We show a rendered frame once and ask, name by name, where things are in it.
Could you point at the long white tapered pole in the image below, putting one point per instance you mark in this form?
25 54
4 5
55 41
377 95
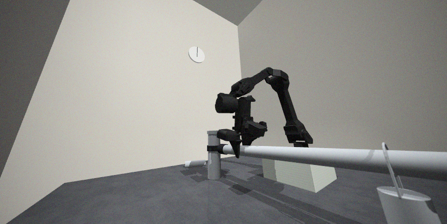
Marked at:
417 164

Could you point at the grey post with cap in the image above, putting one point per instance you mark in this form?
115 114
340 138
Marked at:
214 158

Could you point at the white cylinder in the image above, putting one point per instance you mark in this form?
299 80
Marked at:
195 163

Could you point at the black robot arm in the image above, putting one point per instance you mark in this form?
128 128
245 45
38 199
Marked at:
228 103

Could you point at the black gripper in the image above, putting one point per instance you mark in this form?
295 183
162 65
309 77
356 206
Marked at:
233 136

